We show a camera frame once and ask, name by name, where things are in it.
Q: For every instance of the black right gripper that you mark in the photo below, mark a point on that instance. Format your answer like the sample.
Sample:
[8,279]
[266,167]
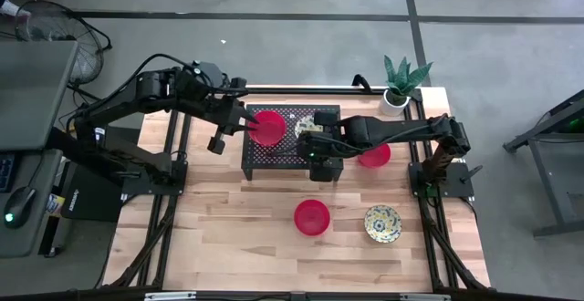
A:
[328,146]

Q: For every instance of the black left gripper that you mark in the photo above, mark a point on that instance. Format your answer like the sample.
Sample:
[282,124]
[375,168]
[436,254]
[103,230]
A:
[223,109]

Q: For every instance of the red plastic bowl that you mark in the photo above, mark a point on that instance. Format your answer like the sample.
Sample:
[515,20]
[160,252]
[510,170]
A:
[312,218]
[375,157]
[271,130]

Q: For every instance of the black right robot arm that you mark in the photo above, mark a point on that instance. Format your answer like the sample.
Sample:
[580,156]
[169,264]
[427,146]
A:
[397,130]

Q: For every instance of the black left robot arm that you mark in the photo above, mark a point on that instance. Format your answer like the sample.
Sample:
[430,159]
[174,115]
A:
[118,105]

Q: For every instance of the black perforated metal rack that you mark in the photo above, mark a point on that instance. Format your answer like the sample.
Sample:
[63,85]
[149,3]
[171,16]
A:
[274,155]

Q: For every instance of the black flat pad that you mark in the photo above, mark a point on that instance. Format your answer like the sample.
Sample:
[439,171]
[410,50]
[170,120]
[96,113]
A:
[130,135]

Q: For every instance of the snake plant in white pot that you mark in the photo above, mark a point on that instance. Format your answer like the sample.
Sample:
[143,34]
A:
[401,79]

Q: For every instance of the black box white logo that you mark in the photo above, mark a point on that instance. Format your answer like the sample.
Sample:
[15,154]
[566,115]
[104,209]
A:
[91,200]

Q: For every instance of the white light bar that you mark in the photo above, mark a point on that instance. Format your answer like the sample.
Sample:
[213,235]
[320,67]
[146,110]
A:
[169,296]
[424,297]

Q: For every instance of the yellow blue packet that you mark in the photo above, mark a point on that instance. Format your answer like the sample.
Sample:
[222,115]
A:
[55,205]

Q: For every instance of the black floor fan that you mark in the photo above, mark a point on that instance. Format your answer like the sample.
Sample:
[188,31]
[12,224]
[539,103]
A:
[59,23]

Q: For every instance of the grey desk top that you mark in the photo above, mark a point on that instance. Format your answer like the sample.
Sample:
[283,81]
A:
[32,91]

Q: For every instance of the black computer mouse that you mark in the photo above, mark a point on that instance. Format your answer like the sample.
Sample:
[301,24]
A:
[20,203]

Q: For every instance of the grey metal stand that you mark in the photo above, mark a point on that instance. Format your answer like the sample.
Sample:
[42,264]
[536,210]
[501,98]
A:
[547,164]

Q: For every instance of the black keyboard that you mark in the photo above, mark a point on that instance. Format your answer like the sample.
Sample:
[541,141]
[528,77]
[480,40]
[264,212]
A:
[6,173]

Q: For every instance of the grey low desk surface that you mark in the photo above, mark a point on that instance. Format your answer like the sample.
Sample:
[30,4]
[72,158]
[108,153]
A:
[27,241]

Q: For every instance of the person's white shoe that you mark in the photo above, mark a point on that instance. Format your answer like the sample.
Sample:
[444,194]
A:
[11,9]

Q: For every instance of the black computer green light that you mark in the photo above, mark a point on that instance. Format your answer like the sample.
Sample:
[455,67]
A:
[576,125]

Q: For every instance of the black aluminium table frame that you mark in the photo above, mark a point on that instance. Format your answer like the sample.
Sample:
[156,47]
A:
[296,90]

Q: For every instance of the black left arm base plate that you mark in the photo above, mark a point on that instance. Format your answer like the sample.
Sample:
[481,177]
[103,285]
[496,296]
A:
[137,187]

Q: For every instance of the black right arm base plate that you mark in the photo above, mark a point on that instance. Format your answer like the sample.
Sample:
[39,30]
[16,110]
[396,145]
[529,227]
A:
[456,187]

